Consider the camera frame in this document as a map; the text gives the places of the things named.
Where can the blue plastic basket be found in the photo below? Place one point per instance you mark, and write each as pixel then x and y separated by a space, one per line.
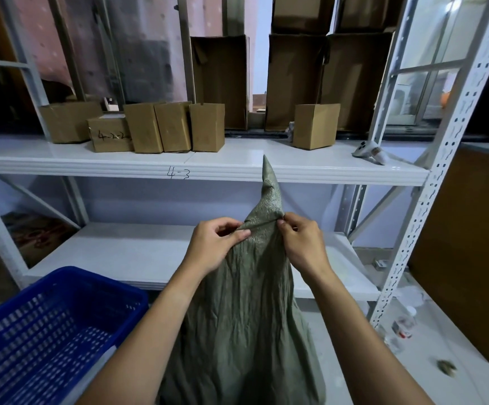
pixel 37 329

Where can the person's right hand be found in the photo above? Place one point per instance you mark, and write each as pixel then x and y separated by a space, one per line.
pixel 308 248

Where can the metal framed window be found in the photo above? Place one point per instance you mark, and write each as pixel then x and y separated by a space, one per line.
pixel 430 54

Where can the person's left hand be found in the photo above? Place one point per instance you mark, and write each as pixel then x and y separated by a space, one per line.
pixel 210 246

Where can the red patterned carton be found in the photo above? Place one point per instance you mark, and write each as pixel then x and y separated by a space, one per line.
pixel 37 240

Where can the small white packet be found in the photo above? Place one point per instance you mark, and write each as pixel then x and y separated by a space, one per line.
pixel 381 264

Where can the large open cardboard box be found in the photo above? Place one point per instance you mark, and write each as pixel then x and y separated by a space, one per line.
pixel 358 77
pixel 219 82
pixel 295 80

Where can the closed stacked cardboard box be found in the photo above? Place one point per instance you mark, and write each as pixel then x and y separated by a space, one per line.
pixel 369 12
pixel 303 14

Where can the person's right forearm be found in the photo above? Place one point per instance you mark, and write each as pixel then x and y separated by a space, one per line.
pixel 367 345

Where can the person's left forearm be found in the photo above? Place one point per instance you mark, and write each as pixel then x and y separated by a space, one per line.
pixel 143 341

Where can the white crumpled paper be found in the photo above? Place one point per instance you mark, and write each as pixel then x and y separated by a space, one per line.
pixel 411 297

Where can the small white crumpled item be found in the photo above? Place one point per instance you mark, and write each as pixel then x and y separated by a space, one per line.
pixel 290 131

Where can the white handheld scanner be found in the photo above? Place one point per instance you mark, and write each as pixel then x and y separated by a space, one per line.
pixel 369 151

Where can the green woven sack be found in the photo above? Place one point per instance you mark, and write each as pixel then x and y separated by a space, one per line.
pixel 248 324

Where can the tall small cardboard box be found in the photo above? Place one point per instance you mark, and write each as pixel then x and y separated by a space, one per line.
pixel 207 127
pixel 172 127
pixel 143 128

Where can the small brown crumpled object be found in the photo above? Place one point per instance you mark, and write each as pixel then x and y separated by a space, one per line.
pixel 447 369

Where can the cube cardboard box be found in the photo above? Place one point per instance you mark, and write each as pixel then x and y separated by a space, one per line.
pixel 316 126

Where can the small white box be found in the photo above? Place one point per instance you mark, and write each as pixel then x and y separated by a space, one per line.
pixel 111 103

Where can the white metal shelf rack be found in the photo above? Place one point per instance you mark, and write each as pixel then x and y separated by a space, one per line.
pixel 80 162

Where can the clear plastic bottle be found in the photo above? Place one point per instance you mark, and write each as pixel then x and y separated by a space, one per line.
pixel 402 331

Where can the wide cardboard box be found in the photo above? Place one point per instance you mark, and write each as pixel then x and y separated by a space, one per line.
pixel 67 122

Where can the pink dotted curtain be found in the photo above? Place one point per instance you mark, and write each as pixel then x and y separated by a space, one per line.
pixel 143 50

